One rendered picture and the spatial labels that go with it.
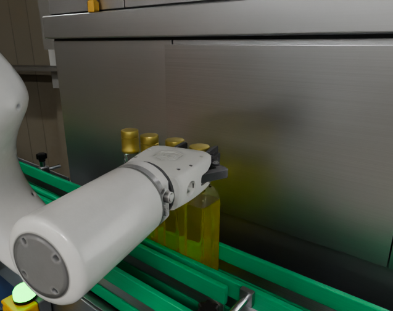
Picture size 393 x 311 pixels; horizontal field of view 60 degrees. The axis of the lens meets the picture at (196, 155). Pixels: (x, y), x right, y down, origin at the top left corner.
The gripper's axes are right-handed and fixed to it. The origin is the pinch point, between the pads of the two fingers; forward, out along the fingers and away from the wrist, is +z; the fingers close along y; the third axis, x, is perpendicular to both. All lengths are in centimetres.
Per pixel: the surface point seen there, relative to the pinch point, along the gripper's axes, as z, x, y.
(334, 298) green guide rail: -0.8, 19.5, -23.3
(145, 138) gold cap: 2.5, -1.0, 11.1
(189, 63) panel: 16.1, -13.5, 8.5
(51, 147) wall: 217, 91, 270
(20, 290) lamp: -10.7, 29.6, 33.6
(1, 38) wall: 210, -22, 310
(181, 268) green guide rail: -4.7, 18.6, 0.6
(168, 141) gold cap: 1.7, -1.2, 5.9
